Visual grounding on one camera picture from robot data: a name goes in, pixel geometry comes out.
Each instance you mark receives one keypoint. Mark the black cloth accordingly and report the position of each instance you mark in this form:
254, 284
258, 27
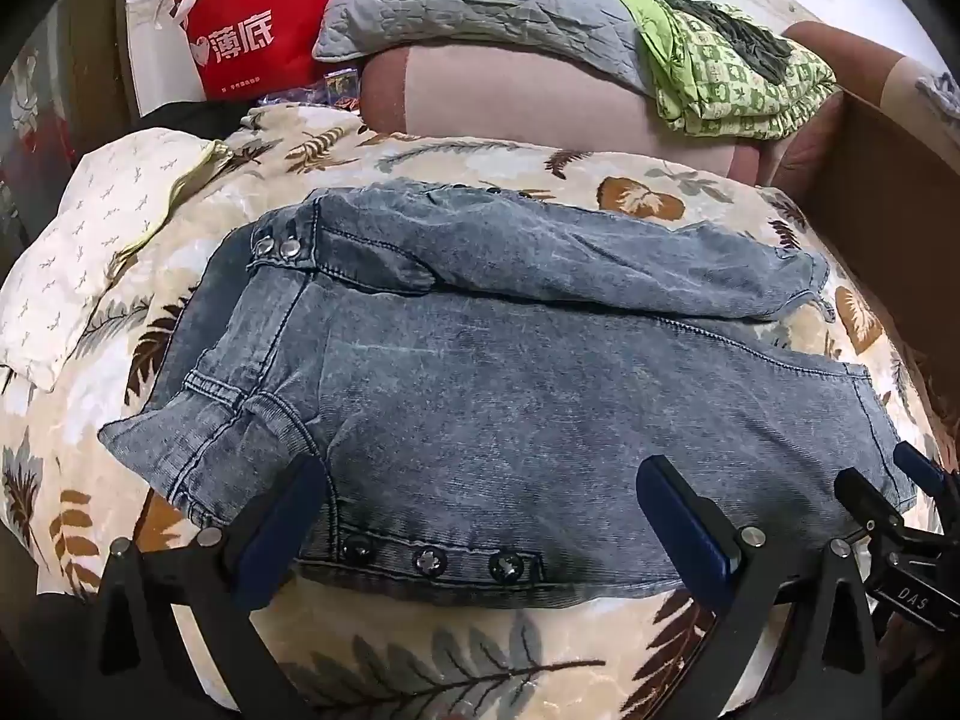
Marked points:
187, 120

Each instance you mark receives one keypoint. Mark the dark grey crinkled cloth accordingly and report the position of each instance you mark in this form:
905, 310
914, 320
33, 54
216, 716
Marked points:
742, 34

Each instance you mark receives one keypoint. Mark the white small-print pillow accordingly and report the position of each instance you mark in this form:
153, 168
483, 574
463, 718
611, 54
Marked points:
90, 240

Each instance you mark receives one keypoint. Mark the brown wooden cabinet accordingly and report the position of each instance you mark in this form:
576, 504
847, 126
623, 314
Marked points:
90, 30

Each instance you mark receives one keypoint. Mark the brown cardboard box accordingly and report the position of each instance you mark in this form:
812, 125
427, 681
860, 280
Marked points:
885, 187

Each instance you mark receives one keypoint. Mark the pink bolster cushion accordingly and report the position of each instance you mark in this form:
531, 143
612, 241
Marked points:
525, 97

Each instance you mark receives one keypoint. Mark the colourful printed packet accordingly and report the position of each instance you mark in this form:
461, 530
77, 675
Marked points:
315, 94

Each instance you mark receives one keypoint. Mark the green patterned cloth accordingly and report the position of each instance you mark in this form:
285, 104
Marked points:
720, 97

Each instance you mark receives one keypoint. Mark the grey quilted pillow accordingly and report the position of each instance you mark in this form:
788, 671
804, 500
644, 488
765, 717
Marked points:
480, 0

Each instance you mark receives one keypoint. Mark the brown pink cushion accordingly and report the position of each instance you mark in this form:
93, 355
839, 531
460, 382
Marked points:
832, 41

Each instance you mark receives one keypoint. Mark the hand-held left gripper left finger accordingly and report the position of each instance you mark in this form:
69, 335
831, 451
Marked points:
277, 532

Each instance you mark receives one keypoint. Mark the grey knitted cloth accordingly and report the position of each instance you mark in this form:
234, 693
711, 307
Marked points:
941, 94

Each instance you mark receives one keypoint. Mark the red and white shopping bag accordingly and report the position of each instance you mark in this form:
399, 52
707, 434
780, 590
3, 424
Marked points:
255, 22

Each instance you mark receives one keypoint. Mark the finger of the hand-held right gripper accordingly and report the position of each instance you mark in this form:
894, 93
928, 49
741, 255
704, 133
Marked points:
919, 466
870, 502

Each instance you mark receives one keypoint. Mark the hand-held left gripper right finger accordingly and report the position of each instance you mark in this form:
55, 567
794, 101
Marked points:
690, 532

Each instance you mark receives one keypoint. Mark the cream leaf-print blanket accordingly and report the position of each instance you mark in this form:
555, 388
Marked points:
480, 660

